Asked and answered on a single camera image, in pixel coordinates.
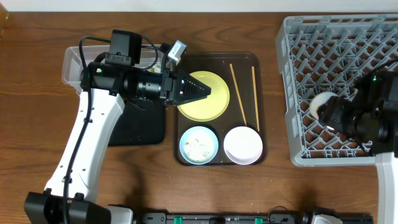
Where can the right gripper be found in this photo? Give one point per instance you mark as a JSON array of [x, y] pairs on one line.
[[335, 109]]

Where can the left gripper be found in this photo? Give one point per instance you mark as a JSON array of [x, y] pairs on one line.
[[168, 88]]

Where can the small white cup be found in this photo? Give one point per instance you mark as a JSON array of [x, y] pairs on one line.
[[321, 107]]

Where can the wooden chopstick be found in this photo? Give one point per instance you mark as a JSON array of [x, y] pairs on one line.
[[238, 94], [255, 97]]

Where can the blue bowl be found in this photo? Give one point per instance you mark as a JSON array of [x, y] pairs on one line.
[[198, 131]]

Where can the pink white bowl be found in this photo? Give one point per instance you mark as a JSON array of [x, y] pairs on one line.
[[243, 145]]

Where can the rice food waste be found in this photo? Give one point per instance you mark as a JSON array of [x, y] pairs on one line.
[[199, 148]]

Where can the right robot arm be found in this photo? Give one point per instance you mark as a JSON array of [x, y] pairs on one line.
[[371, 116]]

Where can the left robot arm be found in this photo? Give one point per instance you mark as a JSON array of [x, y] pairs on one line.
[[132, 68]]

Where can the grey dishwasher rack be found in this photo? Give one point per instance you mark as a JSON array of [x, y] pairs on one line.
[[329, 53]]

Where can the yellow round plate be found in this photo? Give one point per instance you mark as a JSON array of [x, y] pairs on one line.
[[213, 105]]

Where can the clear plastic bin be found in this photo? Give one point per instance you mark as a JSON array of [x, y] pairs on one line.
[[72, 65]]

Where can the dark brown serving tray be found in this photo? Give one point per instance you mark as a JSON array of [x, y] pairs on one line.
[[218, 63]]

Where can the black plastic tray bin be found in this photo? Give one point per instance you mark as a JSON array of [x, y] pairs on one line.
[[141, 123]]

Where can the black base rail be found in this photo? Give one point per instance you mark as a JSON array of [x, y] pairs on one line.
[[278, 215]]

